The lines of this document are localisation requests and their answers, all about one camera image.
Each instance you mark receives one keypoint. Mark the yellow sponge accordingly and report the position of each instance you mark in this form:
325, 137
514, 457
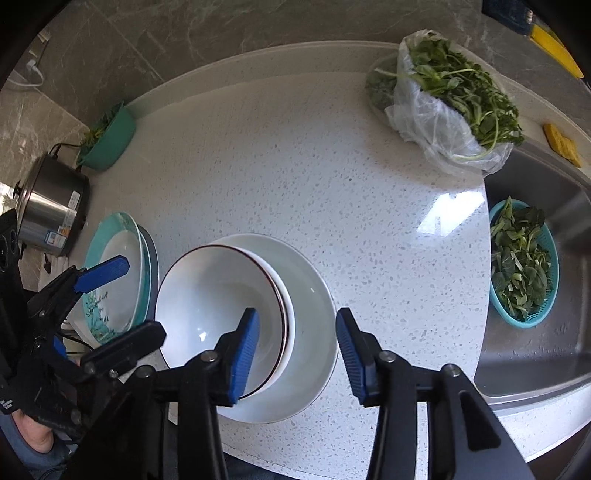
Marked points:
563, 143

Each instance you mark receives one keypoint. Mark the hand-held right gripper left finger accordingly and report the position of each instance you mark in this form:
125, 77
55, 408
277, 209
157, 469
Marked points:
244, 355

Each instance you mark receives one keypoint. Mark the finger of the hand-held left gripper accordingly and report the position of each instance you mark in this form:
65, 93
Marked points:
129, 346
104, 273

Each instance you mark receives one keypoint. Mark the bunch of leafy greens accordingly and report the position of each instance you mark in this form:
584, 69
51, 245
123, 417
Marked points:
461, 83

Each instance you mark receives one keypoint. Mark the loose green leaves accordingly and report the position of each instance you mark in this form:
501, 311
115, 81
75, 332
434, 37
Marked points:
517, 267

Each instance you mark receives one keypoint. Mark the stainless steel rice cooker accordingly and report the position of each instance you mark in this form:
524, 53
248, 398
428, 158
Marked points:
51, 203

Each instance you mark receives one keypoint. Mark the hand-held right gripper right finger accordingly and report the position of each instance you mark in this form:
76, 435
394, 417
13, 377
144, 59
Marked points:
351, 355

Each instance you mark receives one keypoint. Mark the green vegetable scraps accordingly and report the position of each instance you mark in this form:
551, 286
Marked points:
99, 127

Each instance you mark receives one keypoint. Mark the small clear bag of greens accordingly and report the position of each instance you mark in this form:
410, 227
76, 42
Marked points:
381, 87

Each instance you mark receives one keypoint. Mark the yellow plastic item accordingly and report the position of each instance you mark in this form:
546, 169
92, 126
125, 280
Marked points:
554, 46

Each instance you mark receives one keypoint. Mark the person's left hand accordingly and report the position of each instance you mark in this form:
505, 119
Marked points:
34, 436

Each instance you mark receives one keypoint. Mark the stainless steel sink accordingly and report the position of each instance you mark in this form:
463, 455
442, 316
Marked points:
517, 360

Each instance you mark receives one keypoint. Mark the large white bowl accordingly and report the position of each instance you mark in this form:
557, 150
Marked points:
314, 323

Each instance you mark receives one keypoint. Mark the person's left forearm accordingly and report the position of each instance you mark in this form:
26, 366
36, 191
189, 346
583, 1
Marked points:
21, 464

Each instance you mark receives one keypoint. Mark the green plastic basket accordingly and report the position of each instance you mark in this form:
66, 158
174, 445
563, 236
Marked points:
111, 143

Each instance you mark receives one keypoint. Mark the dark blue item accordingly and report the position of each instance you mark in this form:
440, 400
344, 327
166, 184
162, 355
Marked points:
512, 18

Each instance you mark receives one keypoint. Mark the blue plastic basket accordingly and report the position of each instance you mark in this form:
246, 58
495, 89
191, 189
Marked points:
554, 272

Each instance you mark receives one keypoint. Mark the clear plastic bag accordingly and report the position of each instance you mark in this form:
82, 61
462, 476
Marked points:
425, 120

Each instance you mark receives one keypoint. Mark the white bowl with red trim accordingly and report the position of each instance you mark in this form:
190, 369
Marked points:
207, 295

